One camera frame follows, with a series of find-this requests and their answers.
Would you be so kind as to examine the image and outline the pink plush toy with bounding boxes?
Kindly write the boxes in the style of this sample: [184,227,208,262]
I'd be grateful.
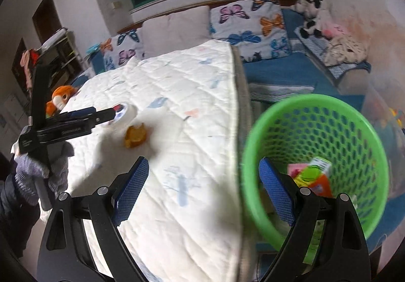
[326,21,348,38]

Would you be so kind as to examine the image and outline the person's left forearm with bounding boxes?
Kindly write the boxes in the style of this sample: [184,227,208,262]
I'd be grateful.
[0,171,42,258]

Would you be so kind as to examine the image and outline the dark metal shelf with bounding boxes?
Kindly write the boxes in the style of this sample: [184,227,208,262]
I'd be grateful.
[38,27,85,81]

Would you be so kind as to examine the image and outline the clear plastic storage box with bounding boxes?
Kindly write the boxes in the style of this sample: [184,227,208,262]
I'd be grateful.
[361,82,405,201]

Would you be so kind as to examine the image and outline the orange bread piece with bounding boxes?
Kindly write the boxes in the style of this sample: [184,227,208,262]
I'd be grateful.
[124,123,148,147]

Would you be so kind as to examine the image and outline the blue checked folded blanket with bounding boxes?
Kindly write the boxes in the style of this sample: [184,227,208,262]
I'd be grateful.
[294,26,373,80]

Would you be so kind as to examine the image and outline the person's left hand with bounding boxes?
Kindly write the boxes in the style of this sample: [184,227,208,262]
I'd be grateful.
[14,142,75,194]

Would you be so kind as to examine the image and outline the white round cup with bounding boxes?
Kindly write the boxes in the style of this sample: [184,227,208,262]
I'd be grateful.
[103,102,138,128]

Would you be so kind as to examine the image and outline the plain pale pink pillow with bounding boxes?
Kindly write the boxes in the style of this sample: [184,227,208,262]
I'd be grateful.
[141,5,212,60]

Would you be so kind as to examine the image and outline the orange plush toy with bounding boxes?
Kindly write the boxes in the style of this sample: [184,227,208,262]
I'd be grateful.
[46,85,80,117]

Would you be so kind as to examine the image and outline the pink hanging cloth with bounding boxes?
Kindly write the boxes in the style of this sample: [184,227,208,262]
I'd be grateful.
[20,49,36,93]

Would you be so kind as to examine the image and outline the dark wooden door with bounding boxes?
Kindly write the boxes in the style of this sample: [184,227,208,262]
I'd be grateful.
[31,0,63,44]

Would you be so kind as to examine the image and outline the green plastic mesh basket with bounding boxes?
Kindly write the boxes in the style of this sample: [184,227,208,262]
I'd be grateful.
[242,94,391,250]

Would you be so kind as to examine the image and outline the black white cow plush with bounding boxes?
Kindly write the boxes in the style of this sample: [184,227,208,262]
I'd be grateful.
[290,0,331,39]

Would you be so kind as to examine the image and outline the beige spotted cloth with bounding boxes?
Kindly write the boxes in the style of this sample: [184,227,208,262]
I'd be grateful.
[323,34,369,66]

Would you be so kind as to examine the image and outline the orange green juice carton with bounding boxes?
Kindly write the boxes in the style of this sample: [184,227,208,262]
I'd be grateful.
[292,157,333,198]

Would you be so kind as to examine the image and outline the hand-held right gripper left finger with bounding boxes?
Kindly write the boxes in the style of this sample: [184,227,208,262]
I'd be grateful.
[37,156,150,282]

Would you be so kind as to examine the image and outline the pink snack wrapper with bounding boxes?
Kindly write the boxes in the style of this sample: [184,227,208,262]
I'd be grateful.
[287,163,310,177]

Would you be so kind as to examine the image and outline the large butterfly print pillow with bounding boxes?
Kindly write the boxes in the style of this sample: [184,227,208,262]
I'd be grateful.
[209,0,292,63]

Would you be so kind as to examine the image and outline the yellow plastic toy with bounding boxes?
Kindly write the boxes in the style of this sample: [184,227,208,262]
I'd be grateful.
[390,108,404,128]

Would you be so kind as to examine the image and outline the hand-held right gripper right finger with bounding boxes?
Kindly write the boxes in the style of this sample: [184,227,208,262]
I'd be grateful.
[258,157,371,282]

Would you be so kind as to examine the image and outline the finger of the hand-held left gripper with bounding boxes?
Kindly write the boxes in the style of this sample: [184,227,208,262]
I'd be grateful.
[58,107,98,123]
[91,107,118,127]

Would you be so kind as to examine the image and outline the white quilted mattress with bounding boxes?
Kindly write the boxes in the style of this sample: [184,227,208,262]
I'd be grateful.
[58,40,254,282]

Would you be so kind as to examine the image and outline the small butterfly print pillow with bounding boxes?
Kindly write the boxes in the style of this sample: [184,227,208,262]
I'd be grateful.
[100,28,146,73]

